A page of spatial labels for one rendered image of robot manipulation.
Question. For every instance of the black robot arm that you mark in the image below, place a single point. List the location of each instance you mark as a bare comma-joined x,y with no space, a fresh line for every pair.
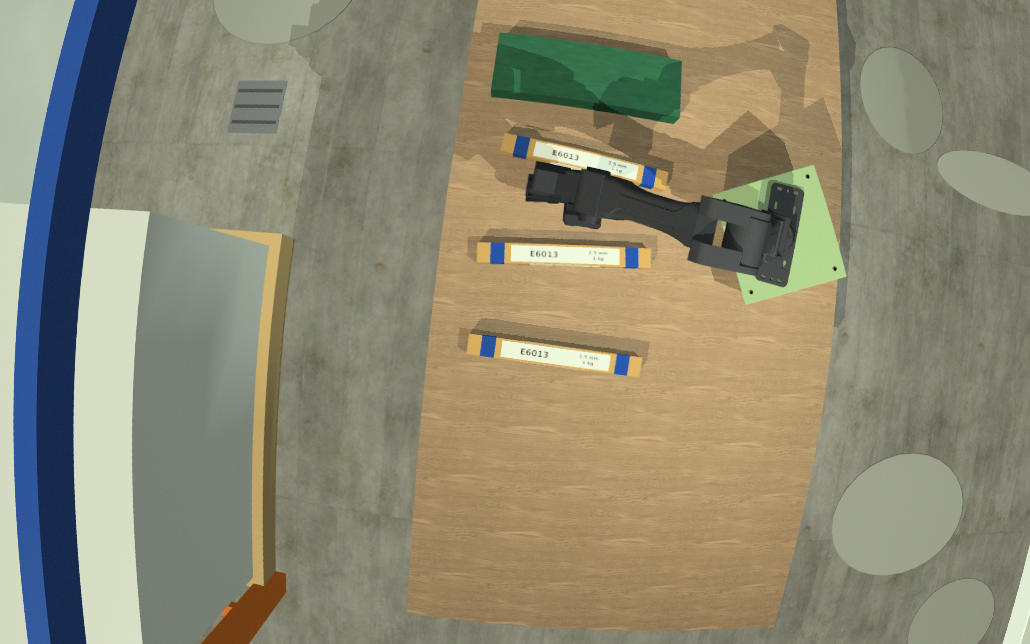
691,223

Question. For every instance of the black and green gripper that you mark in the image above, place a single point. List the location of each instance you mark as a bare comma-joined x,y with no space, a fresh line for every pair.
573,220

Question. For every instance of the tan welding electrode pack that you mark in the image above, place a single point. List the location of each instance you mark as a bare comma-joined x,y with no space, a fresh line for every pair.
553,355
563,255
537,150

